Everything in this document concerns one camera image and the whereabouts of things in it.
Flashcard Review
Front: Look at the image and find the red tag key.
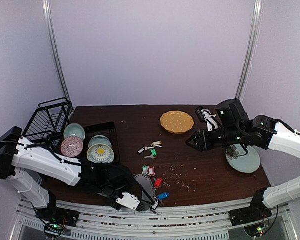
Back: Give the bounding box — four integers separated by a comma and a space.
148, 166, 156, 177
154, 178, 163, 189

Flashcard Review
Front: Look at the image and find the green tag key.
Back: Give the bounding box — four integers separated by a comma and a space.
142, 165, 150, 175
144, 148, 157, 159

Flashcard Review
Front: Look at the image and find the blue tag key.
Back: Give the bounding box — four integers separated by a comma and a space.
156, 192, 170, 207

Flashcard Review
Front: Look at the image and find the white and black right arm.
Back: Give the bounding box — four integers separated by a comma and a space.
186, 98, 300, 221

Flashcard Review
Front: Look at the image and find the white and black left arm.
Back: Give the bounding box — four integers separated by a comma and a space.
0, 127, 158, 212

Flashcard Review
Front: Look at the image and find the yellow polka dot plate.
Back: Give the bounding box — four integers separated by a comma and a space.
160, 110, 195, 134

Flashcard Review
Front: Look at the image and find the teal floral plate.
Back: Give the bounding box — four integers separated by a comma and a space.
225, 144, 261, 174

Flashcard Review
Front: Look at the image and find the yellow tag key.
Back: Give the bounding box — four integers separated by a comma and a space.
151, 141, 163, 148

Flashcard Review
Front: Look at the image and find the black tag key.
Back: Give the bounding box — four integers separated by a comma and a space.
137, 146, 149, 155

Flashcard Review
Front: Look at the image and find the patterned plate in stand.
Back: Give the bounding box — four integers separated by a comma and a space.
87, 143, 115, 164

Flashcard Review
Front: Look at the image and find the teal bowl in stand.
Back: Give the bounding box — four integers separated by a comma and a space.
63, 123, 86, 141

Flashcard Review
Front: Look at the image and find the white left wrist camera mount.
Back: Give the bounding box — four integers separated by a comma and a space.
116, 192, 141, 211

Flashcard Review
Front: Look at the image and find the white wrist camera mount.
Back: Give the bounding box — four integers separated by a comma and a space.
116, 192, 141, 211
200, 109, 219, 132

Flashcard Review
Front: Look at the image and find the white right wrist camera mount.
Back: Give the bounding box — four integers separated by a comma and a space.
200, 109, 219, 132

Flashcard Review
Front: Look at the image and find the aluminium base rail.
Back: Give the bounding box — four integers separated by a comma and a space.
8, 198, 299, 240

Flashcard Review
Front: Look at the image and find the black wire dish rack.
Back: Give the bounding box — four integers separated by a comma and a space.
22, 97, 73, 151

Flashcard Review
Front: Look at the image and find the left aluminium corner post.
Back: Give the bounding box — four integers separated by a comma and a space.
42, 0, 71, 100

